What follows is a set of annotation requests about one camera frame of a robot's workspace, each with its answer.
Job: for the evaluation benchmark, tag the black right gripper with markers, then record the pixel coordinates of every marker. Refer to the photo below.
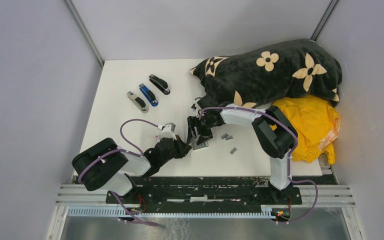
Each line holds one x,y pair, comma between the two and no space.
193,121

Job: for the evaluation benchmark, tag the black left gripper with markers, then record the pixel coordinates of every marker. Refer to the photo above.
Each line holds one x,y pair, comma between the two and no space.
183,149

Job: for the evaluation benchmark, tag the staple box with staples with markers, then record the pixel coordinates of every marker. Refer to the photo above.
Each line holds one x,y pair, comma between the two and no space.
196,146

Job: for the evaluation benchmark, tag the red white staple box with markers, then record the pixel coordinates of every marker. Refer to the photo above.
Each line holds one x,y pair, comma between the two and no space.
157,138

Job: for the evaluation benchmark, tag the black stapler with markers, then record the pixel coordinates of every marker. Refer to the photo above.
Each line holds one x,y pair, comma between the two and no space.
161,84

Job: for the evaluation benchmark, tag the blue stapler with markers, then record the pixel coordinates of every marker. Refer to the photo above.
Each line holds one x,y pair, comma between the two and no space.
149,95

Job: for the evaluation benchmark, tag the beige stapler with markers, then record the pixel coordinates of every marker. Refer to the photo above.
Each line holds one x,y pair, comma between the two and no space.
138,102

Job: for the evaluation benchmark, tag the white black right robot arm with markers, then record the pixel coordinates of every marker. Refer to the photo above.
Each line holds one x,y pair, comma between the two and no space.
276,135

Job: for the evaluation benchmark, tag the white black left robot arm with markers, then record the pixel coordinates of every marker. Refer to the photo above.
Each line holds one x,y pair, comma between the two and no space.
106,165

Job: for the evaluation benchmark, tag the black floral plush pillow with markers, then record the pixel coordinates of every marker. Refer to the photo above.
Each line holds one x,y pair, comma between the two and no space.
293,69

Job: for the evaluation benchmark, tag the yellow crumpled cloth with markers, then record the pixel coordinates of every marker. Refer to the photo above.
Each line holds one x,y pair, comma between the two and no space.
317,124

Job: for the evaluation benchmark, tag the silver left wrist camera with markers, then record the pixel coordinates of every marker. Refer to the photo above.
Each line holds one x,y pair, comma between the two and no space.
167,131

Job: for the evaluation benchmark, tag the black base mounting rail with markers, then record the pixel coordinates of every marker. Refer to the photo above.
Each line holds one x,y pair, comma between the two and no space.
230,195

